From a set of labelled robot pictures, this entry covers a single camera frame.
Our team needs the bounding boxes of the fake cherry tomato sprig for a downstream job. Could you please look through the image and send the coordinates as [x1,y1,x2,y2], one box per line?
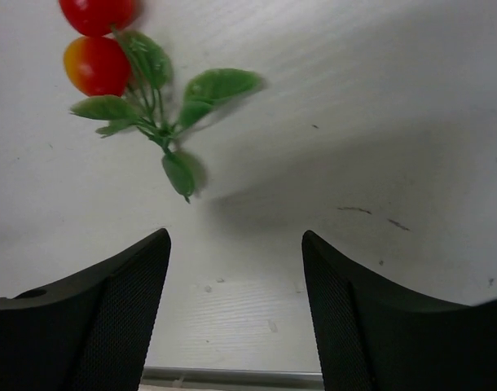
[59,1,264,200]

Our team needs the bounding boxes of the aluminium table edge rail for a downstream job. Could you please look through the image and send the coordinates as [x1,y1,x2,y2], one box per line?
[143,367,323,388]

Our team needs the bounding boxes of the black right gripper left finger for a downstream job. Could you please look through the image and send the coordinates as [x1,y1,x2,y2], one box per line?
[0,229,171,390]

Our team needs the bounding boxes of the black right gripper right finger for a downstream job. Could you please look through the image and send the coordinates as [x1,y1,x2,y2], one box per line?
[301,231,497,390]

